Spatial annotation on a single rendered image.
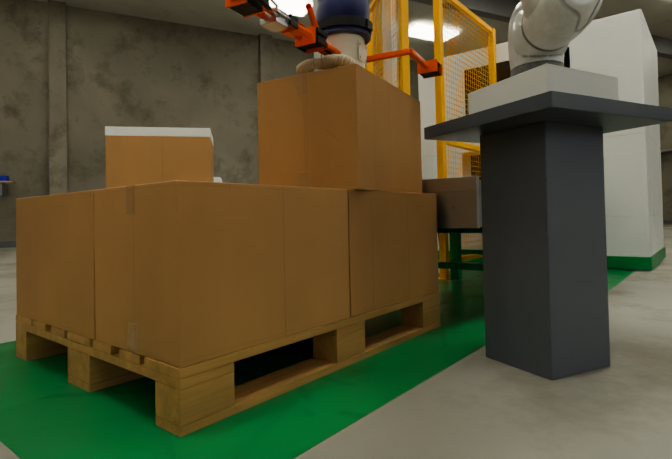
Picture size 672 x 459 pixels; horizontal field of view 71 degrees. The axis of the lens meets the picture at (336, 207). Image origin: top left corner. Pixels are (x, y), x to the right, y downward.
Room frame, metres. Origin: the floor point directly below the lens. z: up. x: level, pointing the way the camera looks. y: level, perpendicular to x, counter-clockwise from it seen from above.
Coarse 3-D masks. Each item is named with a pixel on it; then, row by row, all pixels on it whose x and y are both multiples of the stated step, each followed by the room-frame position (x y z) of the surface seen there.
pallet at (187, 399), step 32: (32, 320) 1.54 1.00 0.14; (352, 320) 1.47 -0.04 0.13; (416, 320) 1.83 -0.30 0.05; (32, 352) 1.58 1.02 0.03; (64, 352) 1.65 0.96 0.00; (96, 352) 1.24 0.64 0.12; (128, 352) 1.13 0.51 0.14; (256, 352) 1.16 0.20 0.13; (320, 352) 1.45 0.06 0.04; (352, 352) 1.46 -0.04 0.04; (96, 384) 1.28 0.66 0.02; (160, 384) 1.04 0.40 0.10; (192, 384) 1.02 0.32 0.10; (224, 384) 1.08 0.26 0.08; (256, 384) 1.24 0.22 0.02; (288, 384) 1.24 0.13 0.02; (160, 416) 1.04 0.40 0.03; (192, 416) 1.02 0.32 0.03; (224, 416) 1.08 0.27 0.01
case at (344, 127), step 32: (352, 64) 1.48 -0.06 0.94; (288, 96) 1.60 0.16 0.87; (320, 96) 1.54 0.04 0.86; (352, 96) 1.48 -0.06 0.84; (384, 96) 1.66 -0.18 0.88; (288, 128) 1.60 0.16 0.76; (320, 128) 1.54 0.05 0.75; (352, 128) 1.48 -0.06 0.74; (384, 128) 1.66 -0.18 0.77; (416, 128) 1.94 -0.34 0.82; (288, 160) 1.61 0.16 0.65; (320, 160) 1.54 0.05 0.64; (352, 160) 1.48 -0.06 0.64; (384, 160) 1.65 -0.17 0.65; (416, 160) 1.94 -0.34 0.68; (416, 192) 1.93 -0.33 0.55
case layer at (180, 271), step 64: (128, 192) 1.13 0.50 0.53; (192, 192) 1.03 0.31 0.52; (256, 192) 1.17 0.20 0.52; (320, 192) 1.36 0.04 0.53; (384, 192) 1.62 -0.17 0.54; (64, 256) 1.37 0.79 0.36; (128, 256) 1.13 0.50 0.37; (192, 256) 1.03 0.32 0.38; (256, 256) 1.17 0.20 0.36; (320, 256) 1.36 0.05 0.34; (384, 256) 1.62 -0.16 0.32; (64, 320) 1.37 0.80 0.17; (128, 320) 1.13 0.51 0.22; (192, 320) 1.02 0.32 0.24; (256, 320) 1.16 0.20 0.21; (320, 320) 1.35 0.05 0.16
